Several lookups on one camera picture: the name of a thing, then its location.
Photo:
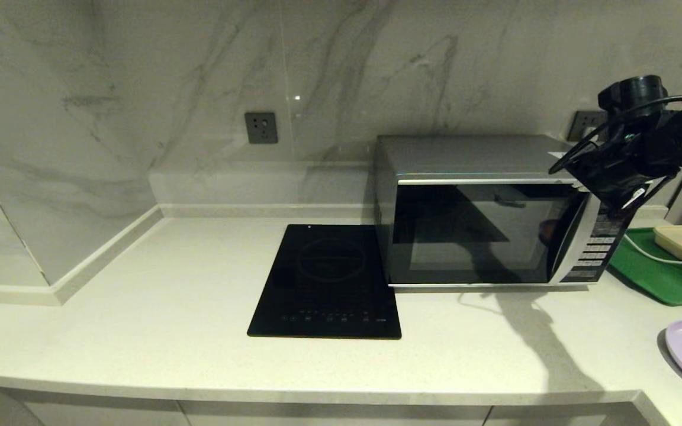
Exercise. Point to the grey single wall socket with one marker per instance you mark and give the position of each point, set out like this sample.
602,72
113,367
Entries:
261,128

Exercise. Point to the black induction cooktop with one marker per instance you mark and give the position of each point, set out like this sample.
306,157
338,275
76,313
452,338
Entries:
323,278

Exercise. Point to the silver microwave oven body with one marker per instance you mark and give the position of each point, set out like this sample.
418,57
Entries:
471,155

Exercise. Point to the black cylindrical wrist module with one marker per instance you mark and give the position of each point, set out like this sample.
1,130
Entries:
634,94

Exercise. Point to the grey double wall socket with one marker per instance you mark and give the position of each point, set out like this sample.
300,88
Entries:
584,121

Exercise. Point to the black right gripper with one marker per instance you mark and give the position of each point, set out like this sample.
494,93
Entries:
625,160

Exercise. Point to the white paper sheet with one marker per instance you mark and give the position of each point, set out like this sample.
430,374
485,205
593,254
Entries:
557,155

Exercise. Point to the green plastic tray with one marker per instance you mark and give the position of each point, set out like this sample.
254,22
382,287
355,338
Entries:
655,278

